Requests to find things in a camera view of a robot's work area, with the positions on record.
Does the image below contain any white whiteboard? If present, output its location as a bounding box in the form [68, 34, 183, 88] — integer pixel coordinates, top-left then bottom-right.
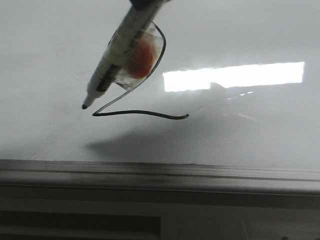
[0, 0, 320, 170]

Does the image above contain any grey aluminium whiteboard frame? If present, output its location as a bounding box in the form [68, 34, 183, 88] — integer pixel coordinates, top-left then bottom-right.
[0, 159, 320, 196]

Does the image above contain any red magnet taped to marker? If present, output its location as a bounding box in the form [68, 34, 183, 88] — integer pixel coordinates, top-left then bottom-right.
[114, 22, 167, 91]

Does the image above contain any white black whiteboard marker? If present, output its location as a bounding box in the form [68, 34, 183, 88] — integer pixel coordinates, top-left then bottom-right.
[82, 0, 167, 109]

